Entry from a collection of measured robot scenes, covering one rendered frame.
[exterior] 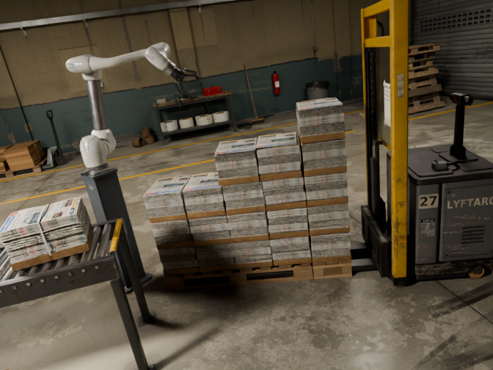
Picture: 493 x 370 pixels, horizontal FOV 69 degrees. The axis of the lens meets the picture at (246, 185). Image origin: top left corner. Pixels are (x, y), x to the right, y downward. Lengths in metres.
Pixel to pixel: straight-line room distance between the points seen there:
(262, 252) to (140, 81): 6.94
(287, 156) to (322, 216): 0.51
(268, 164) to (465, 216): 1.31
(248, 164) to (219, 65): 6.87
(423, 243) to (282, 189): 1.01
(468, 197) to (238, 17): 7.60
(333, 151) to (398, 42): 0.74
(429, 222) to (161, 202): 1.84
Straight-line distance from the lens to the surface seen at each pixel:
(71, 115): 9.35
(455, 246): 2.79
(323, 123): 2.42
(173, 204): 2.66
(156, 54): 2.65
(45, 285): 2.11
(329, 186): 2.54
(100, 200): 2.91
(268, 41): 9.52
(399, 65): 2.26
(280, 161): 2.45
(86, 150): 2.87
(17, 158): 8.68
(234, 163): 2.47
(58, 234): 2.13
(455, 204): 2.65
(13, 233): 2.15
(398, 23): 2.25
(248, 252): 2.75
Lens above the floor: 1.67
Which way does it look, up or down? 20 degrees down
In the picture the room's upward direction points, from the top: 9 degrees counter-clockwise
